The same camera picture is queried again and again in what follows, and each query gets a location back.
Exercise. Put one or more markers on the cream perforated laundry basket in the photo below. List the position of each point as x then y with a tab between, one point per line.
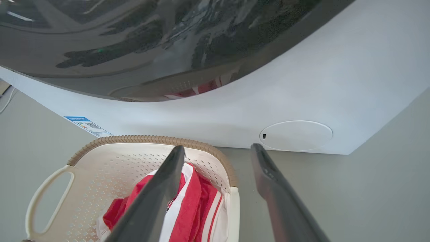
100	161

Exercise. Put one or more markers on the round white filter cover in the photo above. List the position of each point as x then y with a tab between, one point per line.
295	135

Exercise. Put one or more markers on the blue energy label sticker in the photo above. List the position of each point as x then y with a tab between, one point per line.
88	126

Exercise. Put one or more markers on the round black glass washer door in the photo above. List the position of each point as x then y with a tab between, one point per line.
100	33

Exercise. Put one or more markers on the red and white garment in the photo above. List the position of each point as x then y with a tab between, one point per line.
191	208

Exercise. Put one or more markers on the white front-load washing machine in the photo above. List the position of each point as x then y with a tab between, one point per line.
336	67

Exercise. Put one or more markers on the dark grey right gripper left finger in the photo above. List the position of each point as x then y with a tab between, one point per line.
158	198

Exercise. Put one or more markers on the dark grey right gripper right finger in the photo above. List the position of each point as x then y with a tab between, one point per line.
278	201

